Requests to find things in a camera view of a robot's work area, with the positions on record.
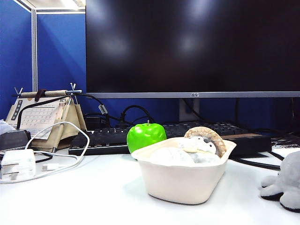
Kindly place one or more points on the green plastic apple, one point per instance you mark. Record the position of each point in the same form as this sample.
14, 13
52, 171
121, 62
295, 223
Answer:
143, 137

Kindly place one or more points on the grey monitor stand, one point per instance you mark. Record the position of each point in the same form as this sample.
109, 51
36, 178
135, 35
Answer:
188, 110

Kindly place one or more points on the black mechanical keyboard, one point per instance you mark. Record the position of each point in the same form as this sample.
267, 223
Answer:
105, 138

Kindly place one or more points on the black power adapter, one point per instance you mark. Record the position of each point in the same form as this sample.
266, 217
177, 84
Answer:
93, 122

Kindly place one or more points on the plush penguin with straw hat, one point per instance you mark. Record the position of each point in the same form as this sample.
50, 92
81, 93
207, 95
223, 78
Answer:
204, 144

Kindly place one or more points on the black computer monitor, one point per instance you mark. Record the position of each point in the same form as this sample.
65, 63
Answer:
187, 47

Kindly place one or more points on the white plastic tub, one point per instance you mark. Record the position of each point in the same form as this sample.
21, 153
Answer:
182, 182

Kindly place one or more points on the black box with brown lid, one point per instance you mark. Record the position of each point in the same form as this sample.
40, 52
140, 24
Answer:
250, 143

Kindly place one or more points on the canvas desk calendar stand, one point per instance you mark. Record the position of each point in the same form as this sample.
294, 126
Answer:
39, 112

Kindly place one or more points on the black power brick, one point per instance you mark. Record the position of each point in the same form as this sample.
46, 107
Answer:
14, 140

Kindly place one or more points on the black printed mat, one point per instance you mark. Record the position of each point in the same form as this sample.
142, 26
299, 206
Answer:
286, 143

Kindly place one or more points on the white charger adapter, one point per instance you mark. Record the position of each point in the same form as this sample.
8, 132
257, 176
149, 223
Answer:
16, 161

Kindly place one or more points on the aluminium partition frame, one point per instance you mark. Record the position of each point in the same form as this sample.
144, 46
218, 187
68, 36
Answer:
34, 47

